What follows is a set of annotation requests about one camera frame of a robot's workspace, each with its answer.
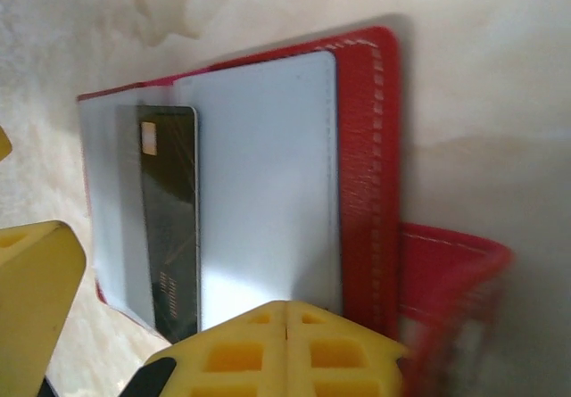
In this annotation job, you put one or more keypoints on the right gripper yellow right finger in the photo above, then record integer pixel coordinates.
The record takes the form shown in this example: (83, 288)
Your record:
(339, 361)

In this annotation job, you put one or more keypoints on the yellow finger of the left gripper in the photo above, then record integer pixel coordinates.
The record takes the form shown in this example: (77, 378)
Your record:
(35, 290)
(3, 145)

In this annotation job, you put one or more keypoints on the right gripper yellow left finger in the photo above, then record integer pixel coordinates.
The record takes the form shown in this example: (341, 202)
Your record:
(241, 361)

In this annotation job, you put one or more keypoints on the black VIP card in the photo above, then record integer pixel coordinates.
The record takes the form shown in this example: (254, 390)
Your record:
(174, 192)

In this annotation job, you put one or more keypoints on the red leather card holder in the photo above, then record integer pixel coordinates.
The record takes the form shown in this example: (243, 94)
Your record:
(366, 169)

